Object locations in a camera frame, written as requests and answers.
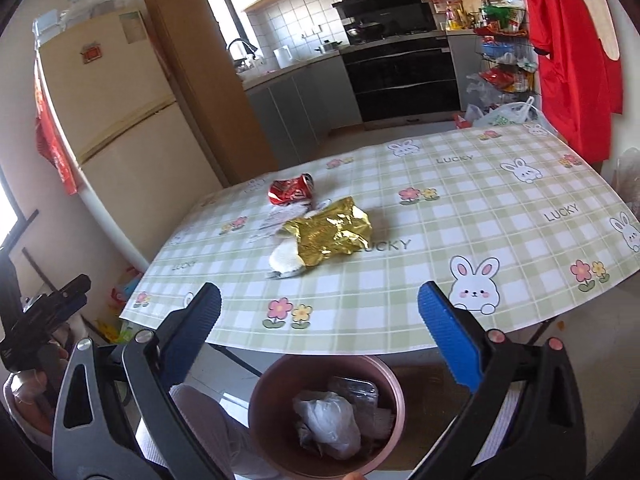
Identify white foam tray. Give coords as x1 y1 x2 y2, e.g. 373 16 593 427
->
268 238 306 280

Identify white plastic bag on floor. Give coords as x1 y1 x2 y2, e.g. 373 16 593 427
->
463 96 535 128

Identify white paper receipt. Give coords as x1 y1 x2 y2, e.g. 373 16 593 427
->
247 198 331 243

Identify checkered bunny tablecloth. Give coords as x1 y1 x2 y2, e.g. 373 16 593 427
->
122 124 639 356

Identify brown plastic trash bin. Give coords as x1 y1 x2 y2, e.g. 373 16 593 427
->
248 356 407 479

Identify grey kitchen base cabinets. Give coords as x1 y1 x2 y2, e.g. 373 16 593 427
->
244 52 362 169

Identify crushed red soda can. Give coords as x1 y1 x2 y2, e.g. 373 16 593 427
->
268 172 314 206

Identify steel cooking pot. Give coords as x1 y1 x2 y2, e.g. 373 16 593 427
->
316 40 342 54

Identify white electric kettle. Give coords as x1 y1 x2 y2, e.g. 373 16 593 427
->
273 44 296 70

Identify person's left hand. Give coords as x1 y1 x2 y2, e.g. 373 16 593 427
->
3 370 55 443

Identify black stove oven unit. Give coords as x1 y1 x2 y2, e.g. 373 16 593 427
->
333 0 460 122

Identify red hanging apron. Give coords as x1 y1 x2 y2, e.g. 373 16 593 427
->
526 0 624 164

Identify dark wrapper in bin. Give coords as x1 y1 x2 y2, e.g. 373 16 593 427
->
328 376 395 440

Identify wire storage rack with snacks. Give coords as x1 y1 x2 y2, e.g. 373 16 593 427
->
468 0 539 107

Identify beige refrigerator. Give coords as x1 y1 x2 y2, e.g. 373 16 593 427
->
37 9 221 271

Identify red hanging decoration on fridge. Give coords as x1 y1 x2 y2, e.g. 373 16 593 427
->
34 61 78 196

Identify gold foil wrapper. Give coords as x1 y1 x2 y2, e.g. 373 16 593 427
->
283 196 373 266

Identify white plastic bag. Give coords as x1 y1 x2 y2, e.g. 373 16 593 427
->
463 96 535 128
293 391 361 460

